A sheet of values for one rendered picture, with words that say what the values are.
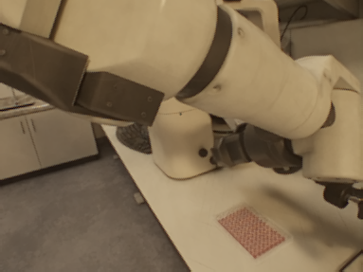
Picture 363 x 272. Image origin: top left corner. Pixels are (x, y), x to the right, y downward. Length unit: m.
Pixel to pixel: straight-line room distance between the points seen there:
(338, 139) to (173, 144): 0.40
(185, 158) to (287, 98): 0.44
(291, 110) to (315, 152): 0.10
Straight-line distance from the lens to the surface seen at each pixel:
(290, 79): 0.19
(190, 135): 0.58
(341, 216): 0.54
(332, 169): 0.28
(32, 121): 2.67
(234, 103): 0.16
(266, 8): 0.81
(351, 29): 1.09
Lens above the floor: 1.07
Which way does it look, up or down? 18 degrees down
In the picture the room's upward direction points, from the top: 7 degrees counter-clockwise
